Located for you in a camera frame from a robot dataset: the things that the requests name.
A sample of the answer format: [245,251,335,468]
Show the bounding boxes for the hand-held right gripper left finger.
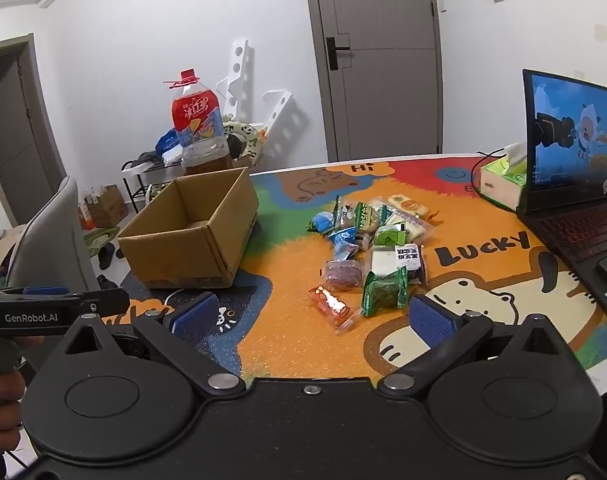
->
[64,293,247,397]

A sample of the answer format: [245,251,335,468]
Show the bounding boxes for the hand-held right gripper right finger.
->
[380,294,565,397]

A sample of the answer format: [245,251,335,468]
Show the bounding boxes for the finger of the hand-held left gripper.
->
[0,286,72,297]
[0,289,131,316]

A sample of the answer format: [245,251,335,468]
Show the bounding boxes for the large green snack packet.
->
[361,265,410,319]

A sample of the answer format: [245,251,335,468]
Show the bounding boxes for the brown cardboard box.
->
[118,166,260,291]

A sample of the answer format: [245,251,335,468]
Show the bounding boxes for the black white snack packet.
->
[371,244,429,285]

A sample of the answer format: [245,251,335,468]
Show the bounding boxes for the small green snack packet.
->
[373,224,409,247]

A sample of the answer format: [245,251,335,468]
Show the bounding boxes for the red clear snack packet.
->
[308,284,363,334]

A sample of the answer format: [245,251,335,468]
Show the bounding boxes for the blue snack packet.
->
[308,211,337,235]
[328,227,365,261]

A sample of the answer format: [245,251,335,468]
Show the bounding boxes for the cream orange snack packet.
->
[383,193,442,224]

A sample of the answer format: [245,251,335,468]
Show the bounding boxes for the green white snack packet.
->
[356,201,383,234]
[333,195,359,231]

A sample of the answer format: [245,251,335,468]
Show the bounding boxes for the person's left hand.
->
[0,373,28,449]

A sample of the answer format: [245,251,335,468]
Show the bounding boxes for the grey chair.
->
[4,175,102,294]

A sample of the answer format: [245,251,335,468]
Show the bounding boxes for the green floor mat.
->
[80,227,122,254]

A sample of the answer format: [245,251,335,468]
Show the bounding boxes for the small cartons on floor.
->
[78,184,129,231]

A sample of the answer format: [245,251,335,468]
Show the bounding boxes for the colourful cartoon table mat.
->
[102,152,607,397]

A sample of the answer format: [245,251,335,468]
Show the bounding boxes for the black shoe rack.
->
[121,156,185,217]

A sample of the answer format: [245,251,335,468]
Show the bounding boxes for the green tissue box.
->
[479,142,529,213]

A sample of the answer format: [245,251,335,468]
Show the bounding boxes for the dark grey side door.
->
[0,33,67,227]

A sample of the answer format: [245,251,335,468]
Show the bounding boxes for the blue plastic bag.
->
[156,128,183,156]

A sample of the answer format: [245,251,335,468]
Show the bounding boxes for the large iced tea bottle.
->
[165,69,235,176]

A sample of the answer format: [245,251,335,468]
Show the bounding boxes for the short white perforated board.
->
[256,90,295,162]

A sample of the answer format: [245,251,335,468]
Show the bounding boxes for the black laptop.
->
[515,67,607,311]

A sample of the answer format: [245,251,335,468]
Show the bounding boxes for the tall white perforated board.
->
[216,37,258,117]

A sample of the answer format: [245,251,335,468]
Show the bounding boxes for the black cable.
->
[470,147,510,197]

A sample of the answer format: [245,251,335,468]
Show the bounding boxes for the panda print inflatable ring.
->
[222,117,268,159]

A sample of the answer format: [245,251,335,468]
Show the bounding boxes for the black door handle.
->
[326,36,351,71]

